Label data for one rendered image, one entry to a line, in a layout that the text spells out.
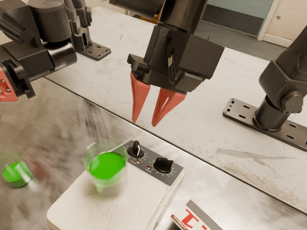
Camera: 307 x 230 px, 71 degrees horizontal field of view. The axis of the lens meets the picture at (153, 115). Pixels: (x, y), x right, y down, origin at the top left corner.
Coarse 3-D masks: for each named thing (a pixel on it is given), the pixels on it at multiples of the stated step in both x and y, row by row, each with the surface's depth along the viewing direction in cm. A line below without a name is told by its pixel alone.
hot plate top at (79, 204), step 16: (80, 176) 31; (128, 176) 32; (144, 176) 32; (64, 192) 29; (80, 192) 30; (128, 192) 30; (144, 192) 30; (160, 192) 30; (64, 208) 28; (80, 208) 28; (96, 208) 28; (112, 208) 28; (128, 208) 28; (144, 208) 29; (64, 224) 27; (80, 224) 27; (96, 224) 27; (112, 224) 27; (128, 224) 27; (144, 224) 27
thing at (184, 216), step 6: (180, 210) 35; (186, 210) 36; (180, 216) 34; (186, 216) 34; (192, 216) 35; (186, 222) 33; (192, 222) 34; (198, 222) 35; (192, 228) 32; (198, 228) 33; (204, 228) 34
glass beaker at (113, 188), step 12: (96, 144) 27; (108, 144) 28; (120, 144) 27; (84, 156) 26; (96, 156) 28; (84, 168) 24; (96, 180) 23; (108, 180) 23; (120, 180) 26; (96, 192) 28; (108, 192) 27; (120, 192) 28
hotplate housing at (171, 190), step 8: (184, 168) 39; (152, 176) 34; (184, 176) 40; (176, 184) 35; (168, 192) 32; (168, 200) 32; (160, 208) 31; (160, 216) 32; (48, 224) 29; (152, 224) 29
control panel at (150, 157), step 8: (128, 144) 41; (144, 152) 40; (152, 152) 41; (128, 160) 36; (144, 160) 38; (152, 160) 38; (144, 168) 35; (152, 168) 36; (176, 168) 38; (160, 176) 35; (168, 176) 35; (176, 176) 36; (168, 184) 33
